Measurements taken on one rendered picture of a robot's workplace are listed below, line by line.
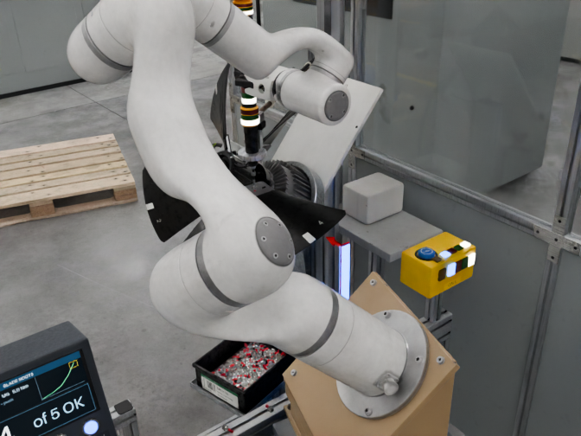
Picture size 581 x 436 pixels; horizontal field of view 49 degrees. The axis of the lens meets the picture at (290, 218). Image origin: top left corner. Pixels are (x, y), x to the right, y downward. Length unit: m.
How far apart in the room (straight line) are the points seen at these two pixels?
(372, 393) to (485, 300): 1.13
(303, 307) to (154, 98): 0.36
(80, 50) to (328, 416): 0.72
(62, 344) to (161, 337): 2.03
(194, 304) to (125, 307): 2.46
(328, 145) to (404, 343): 0.87
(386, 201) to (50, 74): 5.48
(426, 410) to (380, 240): 1.04
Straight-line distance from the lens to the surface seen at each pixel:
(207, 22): 1.13
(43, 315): 3.41
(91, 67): 1.01
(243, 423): 1.43
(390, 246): 2.00
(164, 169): 0.87
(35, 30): 7.07
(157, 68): 0.91
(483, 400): 2.38
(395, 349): 1.05
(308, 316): 0.91
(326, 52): 1.27
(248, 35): 1.16
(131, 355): 3.01
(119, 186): 4.31
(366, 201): 2.06
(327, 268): 2.03
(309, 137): 1.88
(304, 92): 1.27
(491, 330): 2.19
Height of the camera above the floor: 1.88
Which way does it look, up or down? 28 degrees down
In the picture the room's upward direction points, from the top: 2 degrees counter-clockwise
